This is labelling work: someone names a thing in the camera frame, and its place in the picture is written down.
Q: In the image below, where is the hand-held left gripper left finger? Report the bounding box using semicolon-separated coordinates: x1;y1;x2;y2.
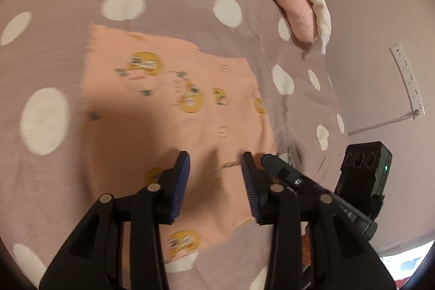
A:
38;151;191;290

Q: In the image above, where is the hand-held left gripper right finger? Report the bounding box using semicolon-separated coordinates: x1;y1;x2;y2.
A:
241;151;396;290

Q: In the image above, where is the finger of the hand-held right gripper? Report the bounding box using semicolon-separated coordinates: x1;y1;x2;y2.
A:
262;154;327;199

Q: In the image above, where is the pink cartoon print shirt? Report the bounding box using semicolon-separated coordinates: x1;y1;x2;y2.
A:
80;23;282;265

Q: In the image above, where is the white blue patterned cloth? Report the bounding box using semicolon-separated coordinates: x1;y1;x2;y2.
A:
379;241;434;290

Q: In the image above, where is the pink folded garment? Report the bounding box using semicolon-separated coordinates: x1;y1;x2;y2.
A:
260;0;320;46

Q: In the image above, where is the white cable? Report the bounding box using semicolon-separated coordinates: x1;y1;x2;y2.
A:
348;110;420;136

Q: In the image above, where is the white wall power strip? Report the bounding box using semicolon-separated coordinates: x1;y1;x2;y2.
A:
390;42;425;119

